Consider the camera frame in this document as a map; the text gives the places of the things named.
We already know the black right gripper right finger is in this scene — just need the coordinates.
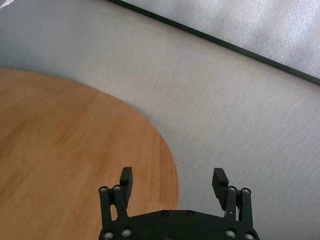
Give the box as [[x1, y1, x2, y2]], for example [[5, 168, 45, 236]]
[[212, 167, 254, 225]]

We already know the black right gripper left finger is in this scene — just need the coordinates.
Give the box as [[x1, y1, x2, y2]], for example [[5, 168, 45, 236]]
[[98, 166, 134, 226]]

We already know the black wall rail strip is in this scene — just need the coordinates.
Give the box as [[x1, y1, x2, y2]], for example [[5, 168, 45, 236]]
[[104, 0, 320, 87]]

